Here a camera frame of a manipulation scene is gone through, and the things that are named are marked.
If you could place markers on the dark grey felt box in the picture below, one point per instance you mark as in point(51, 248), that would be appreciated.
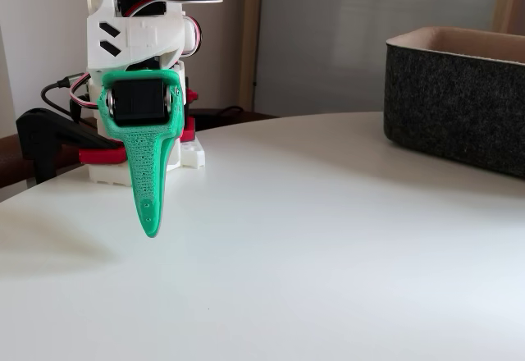
point(451, 111)

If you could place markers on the black and red table clamp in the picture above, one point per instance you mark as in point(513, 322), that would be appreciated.
point(41, 131)
point(189, 131)

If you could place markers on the green gripper with servo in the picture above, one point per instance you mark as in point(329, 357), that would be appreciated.
point(139, 102)

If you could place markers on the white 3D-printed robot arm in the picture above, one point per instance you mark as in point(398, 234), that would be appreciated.
point(143, 37)

